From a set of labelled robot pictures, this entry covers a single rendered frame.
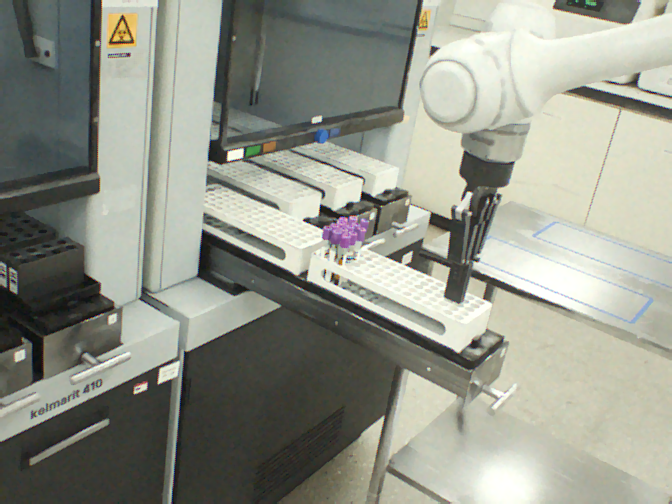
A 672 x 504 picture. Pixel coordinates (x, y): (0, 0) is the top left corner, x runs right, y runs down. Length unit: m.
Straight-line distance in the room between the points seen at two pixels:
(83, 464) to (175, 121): 0.56
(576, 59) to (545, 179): 2.70
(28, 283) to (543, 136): 2.75
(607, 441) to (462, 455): 0.85
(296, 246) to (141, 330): 0.29
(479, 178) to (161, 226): 0.54
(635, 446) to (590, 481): 0.74
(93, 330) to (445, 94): 0.61
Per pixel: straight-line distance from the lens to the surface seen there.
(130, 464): 1.39
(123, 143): 1.20
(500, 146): 1.08
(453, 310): 1.20
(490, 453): 1.91
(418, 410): 2.48
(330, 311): 1.26
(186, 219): 1.35
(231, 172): 1.62
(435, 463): 1.83
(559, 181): 3.57
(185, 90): 1.26
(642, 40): 0.92
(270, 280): 1.33
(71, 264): 1.20
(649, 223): 3.49
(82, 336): 1.16
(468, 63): 0.87
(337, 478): 2.16
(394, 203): 1.75
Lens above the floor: 1.40
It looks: 24 degrees down
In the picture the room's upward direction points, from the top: 10 degrees clockwise
